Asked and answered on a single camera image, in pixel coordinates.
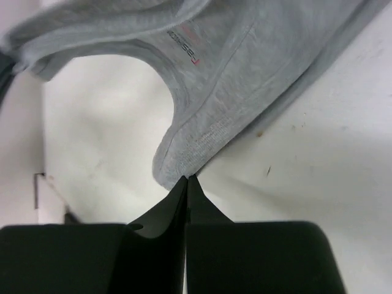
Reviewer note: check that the grey tank top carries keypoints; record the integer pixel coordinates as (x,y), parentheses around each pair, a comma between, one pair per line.
(224,62)

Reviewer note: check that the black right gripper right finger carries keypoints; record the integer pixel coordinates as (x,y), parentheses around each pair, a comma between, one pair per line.
(223,256)

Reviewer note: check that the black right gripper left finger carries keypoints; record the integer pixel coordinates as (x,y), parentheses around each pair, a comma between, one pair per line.
(144,256)

